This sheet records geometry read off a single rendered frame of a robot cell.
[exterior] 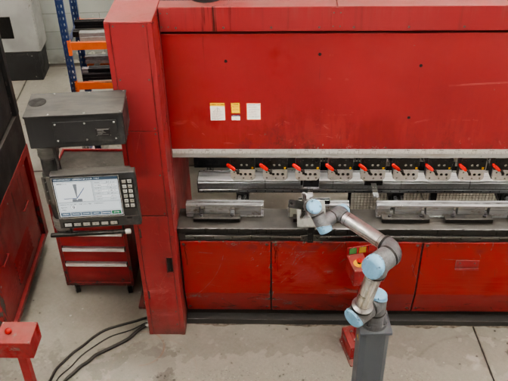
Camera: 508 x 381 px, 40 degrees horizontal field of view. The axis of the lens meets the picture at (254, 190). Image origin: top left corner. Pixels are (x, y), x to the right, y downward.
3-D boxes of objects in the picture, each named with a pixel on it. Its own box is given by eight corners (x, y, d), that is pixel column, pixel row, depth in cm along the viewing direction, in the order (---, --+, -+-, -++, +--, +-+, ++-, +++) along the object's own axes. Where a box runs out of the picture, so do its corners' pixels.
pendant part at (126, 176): (60, 229, 392) (48, 176, 371) (63, 216, 401) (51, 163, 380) (141, 224, 394) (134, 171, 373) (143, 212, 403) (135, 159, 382)
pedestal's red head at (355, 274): (353, 286, 434) (354, 264, 424) (345, 269, 447) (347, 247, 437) (384, 281, 437) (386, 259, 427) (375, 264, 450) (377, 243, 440)
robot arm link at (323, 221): (340, 225, 372) (330, 206, 372) (326, 234, 366) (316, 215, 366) (332, 227, 379) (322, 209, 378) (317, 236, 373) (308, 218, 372)
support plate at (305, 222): (297, 227, 429) (297, 226, 429) (295, 201, 451) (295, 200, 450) (326, 227, 429) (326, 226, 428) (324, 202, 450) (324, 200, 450)
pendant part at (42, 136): (51, 246, 401) (20, 116, 352) (57, 220, 421) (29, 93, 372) (140, 242, 404) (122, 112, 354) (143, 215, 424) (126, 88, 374)
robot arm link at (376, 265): (374, 320, 383) (401, 255, 345) (356, 334, 375) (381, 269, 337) (358, 305, 389) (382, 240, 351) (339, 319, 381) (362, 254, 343)
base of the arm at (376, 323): (389, 331, 389) (391, 318, 383) (362, 332, 388) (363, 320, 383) (384, 311, 401) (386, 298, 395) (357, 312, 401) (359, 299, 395)
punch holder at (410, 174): (392, 181, 436) (395, 158, 426) (391, 172, 443) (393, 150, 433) (416, 181, 435) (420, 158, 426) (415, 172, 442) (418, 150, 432)
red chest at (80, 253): (69, 298, 523) (43, 189, 465) (84, 254, 564) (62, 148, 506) (136, 299, 522) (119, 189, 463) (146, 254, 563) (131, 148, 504)
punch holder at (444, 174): (425, 181, 435) (429, 158, 425) (422, 172, 442) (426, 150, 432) (450, 181, 435) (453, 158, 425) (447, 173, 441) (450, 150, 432)
